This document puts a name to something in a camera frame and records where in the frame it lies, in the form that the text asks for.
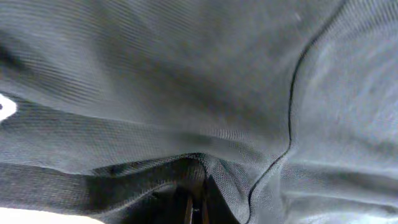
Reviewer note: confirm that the black polo shirt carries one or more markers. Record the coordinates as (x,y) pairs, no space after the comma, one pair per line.
(274,111)

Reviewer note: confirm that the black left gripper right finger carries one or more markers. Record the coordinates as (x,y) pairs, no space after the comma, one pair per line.
(204,212)

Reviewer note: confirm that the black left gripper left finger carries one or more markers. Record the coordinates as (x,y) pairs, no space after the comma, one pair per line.
(188,211)

